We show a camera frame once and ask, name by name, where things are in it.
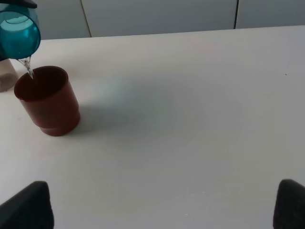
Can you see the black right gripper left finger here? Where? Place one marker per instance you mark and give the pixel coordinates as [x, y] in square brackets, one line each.
[28, 209]

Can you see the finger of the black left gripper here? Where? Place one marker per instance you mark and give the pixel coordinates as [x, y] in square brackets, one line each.
[22, 3]

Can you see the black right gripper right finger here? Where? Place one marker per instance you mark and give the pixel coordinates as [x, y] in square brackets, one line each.
[289, 211]

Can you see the translucent teal plastic cup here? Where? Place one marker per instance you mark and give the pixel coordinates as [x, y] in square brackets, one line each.
[20, 34]

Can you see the transparent brown plastic bottle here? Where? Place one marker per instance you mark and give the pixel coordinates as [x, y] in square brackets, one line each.
[8, 75]

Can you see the red plastic cup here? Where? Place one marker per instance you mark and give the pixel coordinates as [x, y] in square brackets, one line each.
[49, 100]

